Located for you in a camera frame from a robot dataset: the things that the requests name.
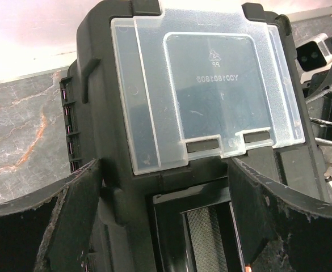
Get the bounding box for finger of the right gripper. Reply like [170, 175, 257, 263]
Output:
[304, 63, 332, 147]

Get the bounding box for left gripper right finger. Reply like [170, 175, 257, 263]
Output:
[228, 159, 332, 271]

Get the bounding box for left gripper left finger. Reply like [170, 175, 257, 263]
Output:
[0, 160, 102, 271]

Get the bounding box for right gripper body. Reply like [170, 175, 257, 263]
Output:
[300, 33, 332, 99]

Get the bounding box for black plastic toolbox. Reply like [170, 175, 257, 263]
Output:
[60, 1, 330, 271]

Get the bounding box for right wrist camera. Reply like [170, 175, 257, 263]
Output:
[296, 33, 332, 83]

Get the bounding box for aluminium frame rail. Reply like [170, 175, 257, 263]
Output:
[267, 0, 332, 22]

